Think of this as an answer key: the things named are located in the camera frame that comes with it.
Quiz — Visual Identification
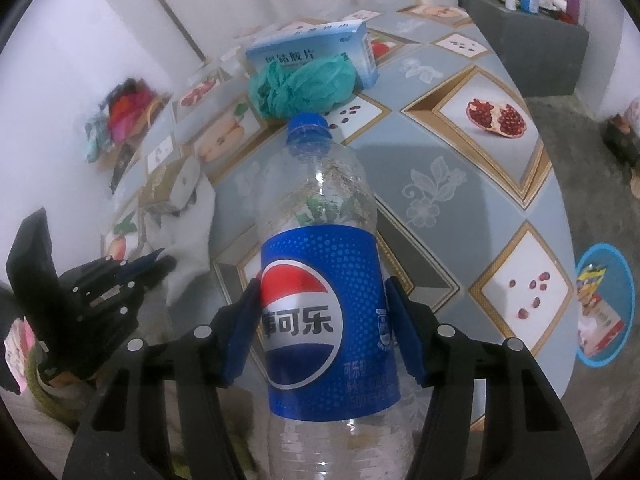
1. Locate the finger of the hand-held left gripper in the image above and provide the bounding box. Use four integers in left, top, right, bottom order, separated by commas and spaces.
117, 249, 168, 275
127, 256, 178, 291

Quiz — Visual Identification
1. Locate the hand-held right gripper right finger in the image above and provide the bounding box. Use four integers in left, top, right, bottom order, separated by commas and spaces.
384, 276, 593, 480

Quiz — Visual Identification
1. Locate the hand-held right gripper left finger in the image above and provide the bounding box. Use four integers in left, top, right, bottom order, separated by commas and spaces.
64, 276, 263, 480

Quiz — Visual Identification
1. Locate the white tissue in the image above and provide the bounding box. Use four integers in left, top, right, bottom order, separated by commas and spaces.
142, 175, 217, 306

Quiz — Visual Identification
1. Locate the clear cola bottle blue label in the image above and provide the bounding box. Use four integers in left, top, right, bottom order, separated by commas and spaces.
255, 112, 418, 480

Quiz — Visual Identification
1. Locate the blue mesh waste basket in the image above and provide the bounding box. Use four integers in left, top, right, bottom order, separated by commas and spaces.
574, 242, 632, 370

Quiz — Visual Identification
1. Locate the pink floral bag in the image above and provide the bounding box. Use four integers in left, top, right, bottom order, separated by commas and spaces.
0, 320, 31, 393

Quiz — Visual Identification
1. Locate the green fuzzy garment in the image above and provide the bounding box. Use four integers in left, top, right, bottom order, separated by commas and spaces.
26, 352, 101, 428

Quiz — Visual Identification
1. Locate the fruit printed tablecloth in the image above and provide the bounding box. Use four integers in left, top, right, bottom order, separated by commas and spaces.
100, 2, 576, 426

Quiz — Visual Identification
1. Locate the cardboard box with clothes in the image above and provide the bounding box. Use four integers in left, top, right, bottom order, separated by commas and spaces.
85, 79, 171, 161

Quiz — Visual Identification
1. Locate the yellow and blue snack wrapper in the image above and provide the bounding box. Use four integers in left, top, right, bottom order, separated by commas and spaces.
577, 262, 608, 306

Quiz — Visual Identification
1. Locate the teal crumpled mesh cloth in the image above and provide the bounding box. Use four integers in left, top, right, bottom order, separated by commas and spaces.
248, 55, 357, 122

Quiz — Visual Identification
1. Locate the thin dark pole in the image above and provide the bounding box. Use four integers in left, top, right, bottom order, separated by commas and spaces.
131, 0, 210, 67

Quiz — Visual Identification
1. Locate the light blue medicine box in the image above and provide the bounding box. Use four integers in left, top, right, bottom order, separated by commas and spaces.
245, 19, 380, 90

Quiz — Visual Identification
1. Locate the dark grey cabinet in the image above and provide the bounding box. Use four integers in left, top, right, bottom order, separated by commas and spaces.
459, 0, 590, 97

